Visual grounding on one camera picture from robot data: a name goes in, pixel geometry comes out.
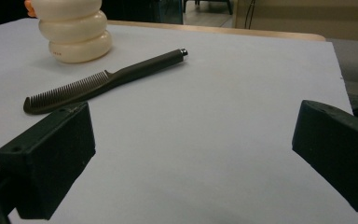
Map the black hanging cable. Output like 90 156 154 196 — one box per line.
243 0 257 30

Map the dark cabinet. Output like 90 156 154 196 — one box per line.
102 0 185 25

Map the dark brown round plate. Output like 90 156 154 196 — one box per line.
22 48 189 116

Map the white table mat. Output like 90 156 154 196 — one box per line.
0 17 358 224

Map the cream ringed plastic toy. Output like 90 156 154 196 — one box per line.
23 0 114 64

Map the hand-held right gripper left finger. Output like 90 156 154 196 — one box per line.
0 101 97 221

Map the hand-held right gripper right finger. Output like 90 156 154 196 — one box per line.
291 99 358 215

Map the light wooden desk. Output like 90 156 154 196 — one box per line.
232 0 358 43

